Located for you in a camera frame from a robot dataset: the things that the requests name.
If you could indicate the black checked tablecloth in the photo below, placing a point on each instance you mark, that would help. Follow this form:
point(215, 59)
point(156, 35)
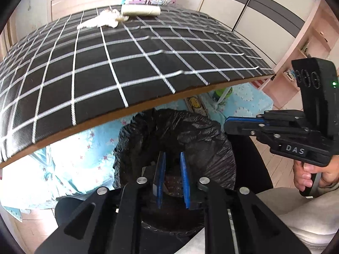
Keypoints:
point(106, 71)

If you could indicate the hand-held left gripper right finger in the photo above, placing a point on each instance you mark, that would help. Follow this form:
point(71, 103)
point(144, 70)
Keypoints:
point(185, 182)

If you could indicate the person's right forearm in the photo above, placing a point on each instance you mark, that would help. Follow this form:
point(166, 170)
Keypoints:
point(331, 191)

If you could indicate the crumpled white tissue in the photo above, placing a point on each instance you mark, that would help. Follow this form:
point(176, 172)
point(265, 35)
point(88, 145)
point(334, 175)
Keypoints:
point(88, 23)
point(110, 18)

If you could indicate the green bottle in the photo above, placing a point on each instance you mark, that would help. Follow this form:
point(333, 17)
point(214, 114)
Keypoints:
point(222, 94)

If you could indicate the person's right hand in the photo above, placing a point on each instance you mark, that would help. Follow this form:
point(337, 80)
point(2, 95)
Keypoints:
point(302, 177)

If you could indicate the white and grey wardrobe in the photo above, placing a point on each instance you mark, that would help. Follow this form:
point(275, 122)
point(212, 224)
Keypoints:
point(251, 10)

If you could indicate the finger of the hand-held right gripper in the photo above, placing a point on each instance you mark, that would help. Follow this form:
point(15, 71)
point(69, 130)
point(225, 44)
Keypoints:
point(238, 128)
point(278, 116)

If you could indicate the wooden bookshelf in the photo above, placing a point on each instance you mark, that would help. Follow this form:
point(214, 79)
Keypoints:
point(312, 39)

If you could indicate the white paper roll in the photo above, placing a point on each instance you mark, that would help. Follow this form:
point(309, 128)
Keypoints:
point(140, 10)

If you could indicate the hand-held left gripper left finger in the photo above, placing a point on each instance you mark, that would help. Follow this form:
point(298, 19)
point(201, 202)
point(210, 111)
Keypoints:
point(161, 180)

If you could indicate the trash bin with black bag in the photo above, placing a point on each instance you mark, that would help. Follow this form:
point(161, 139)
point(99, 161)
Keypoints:
point(201, 143)

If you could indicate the wooden headboard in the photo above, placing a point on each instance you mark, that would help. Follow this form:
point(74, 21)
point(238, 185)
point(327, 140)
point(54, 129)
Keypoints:
point(79, 2)

